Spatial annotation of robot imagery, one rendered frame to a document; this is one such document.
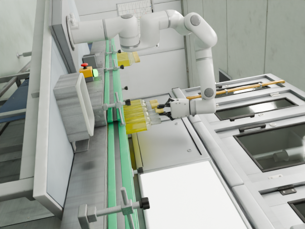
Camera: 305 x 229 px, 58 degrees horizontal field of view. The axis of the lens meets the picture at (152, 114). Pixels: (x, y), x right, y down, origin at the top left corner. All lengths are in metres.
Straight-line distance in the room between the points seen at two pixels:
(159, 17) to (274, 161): 0.84
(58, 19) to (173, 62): 6.46
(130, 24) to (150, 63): 6.16
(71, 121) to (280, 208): 0.83
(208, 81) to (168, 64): 6.18
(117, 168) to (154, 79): 6.63
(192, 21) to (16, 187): 0.99
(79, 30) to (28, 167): 0.67
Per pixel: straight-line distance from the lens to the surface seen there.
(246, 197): 1.11
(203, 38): 1.37
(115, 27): 1.30
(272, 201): 1.17
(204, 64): 1.42
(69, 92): 1.03
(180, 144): 1.40
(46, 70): 1.07
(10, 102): 1.71
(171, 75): 7.64
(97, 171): 1.00
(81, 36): 1.31
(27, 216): 1.29
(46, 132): 0.89
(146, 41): 1.37
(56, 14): 1.24
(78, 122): 1.07
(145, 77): 7.53
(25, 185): 0.88
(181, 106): 1.44
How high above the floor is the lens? 1.01
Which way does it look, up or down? 4 degrees up
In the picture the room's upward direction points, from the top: 79 degrees clockwise
